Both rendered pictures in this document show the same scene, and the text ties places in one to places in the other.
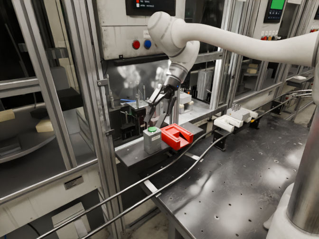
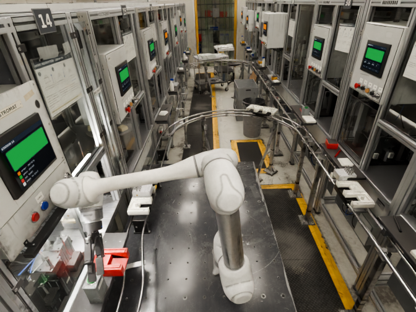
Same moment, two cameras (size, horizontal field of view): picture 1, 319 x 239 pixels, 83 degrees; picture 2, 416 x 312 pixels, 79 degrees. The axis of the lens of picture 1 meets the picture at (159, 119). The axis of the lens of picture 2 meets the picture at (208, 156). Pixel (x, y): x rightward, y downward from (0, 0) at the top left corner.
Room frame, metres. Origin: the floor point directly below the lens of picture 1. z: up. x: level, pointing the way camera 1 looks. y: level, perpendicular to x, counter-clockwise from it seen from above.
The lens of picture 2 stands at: (-0.06, 0.22, 2.05)
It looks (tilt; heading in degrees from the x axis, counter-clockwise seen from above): 32 degrees down; 309
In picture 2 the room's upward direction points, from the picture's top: 2 degrees counter-clockwise
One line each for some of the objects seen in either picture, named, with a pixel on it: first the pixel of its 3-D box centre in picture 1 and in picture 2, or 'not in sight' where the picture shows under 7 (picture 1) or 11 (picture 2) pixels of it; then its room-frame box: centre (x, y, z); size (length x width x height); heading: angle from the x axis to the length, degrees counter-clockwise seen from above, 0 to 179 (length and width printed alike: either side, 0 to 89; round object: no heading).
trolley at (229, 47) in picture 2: not in sight; (224, 61); (4.49, -6.39, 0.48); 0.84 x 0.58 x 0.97; 136
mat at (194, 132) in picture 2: not in sight; (203, 101); (3.62, -4.26, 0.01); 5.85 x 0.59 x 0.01; 128
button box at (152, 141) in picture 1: (151, 139); (93, 286); (0.78, 0.04, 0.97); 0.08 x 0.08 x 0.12; 38
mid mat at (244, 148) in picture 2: not in sight; (250, 154); (1.52, -2.78, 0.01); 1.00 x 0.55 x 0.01; 128
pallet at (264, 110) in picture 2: not in sight; (261, 111); (1.28, -2.55, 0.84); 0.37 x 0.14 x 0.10; 6
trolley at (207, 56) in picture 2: not in sight; (211, 72); (4.04, -5.14, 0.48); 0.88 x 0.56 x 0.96; 56
